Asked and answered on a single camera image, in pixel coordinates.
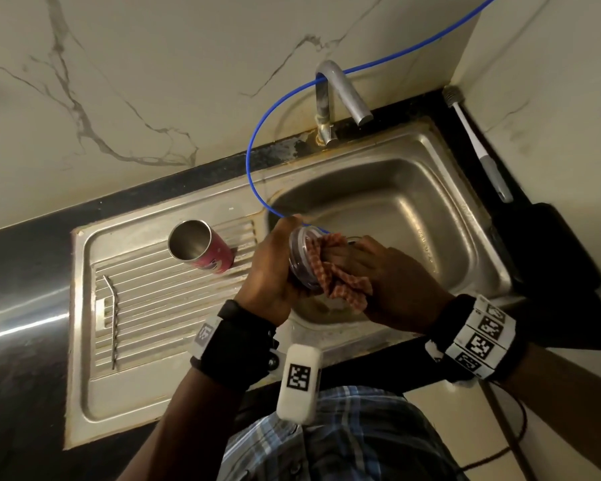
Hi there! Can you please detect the person's right hand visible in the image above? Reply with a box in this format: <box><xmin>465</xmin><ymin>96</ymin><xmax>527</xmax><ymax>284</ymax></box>
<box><xmin>320</xmin><ymin>234</ymin><xmax>455</xmax><ymax>336</ymax></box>

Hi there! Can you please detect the white bottle brush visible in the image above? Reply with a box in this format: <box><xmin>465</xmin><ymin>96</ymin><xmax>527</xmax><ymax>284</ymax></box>
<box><xmin>441</xmin><ymin>86</ymin><xmax>514</xmax><ymax>204</ymax></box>

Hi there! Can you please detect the pink steel tumbler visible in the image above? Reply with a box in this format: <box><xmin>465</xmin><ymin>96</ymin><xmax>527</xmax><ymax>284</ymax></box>
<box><xmin>168</xmin><ymin>218</ymin><xmax>236</xmax><ymax>275</ymax></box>

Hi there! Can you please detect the thin black right camera cable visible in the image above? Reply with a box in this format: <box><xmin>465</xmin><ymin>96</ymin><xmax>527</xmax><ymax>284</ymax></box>
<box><xmin>455</xmin><ymin>383</ymin><xmax>530</xmax><ymax>472</ymax></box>

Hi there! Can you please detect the clear plastic lid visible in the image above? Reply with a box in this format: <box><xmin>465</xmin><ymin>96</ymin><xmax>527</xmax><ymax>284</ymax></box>
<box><xmin>288</xmin><ymin>224</ymin><xmax>363</xmax><ymax>292</ymax></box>

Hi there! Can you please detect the thin blue tube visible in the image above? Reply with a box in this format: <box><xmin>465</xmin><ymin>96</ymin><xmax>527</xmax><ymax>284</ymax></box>
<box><xmin>245</xmin><ymin>0</ymin><xmax>502</xmax><ymax>235</ymax></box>

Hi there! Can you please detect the black right wrist band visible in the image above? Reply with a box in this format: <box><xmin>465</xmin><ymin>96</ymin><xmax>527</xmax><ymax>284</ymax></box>
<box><xmin>425</xmin><ymin>293</ymin><xmax>527</xmax><ymax>386</ymax></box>

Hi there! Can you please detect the person's left hand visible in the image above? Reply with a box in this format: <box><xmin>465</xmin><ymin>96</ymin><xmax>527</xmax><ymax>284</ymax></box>
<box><xmin>234</xmin><ymin>214</ymin><xmax>311</xmax><ymax>327</ymax></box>

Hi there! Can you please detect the metal faucet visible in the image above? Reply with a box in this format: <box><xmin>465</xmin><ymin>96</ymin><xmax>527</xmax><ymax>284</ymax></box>
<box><xmin>314</xmin><ymin>59</ymin><xmax>374</xmax><ymax>148</ymax></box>

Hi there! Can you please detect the blue plaid clothing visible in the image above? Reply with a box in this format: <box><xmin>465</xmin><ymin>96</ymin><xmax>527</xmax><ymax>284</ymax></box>
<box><xmin>215</xmin><ymin>385</ymin><xmax>469</xmax><ymax>481</ymax></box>

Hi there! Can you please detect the stainless steel sink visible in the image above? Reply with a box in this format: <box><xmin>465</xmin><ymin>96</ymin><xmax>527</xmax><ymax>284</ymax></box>
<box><xmin>63</xmin><ymin>117</ymin><xmax>520</xmax><ymax>450</ymax></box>

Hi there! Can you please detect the person's right forearm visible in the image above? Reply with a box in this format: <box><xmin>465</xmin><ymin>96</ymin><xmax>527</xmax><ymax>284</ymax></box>
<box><xmin>503</xmin><ymin>343</ymin><xmax>601</xmax><ymax>481</ymax></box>

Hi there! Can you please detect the bent metal straw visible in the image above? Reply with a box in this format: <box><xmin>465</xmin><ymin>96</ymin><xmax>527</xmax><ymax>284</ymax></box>
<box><xmin>102</xmin><ymin>275</ymin><xmax>120</xmax><ymax>370</ymax></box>

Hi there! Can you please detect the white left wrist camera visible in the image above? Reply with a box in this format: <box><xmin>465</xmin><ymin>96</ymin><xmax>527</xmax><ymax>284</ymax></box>
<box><xmin>275</xmin><ymin>343</ymin><xmax>325</xmax><ymax>426</ymax></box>

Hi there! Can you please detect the person's left forearm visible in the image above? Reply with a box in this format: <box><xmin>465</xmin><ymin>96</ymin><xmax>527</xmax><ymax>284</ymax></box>
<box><xmin>118</xmin><ymin>367</ymin><xmax>246</xmax><ymax>481</ymax></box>

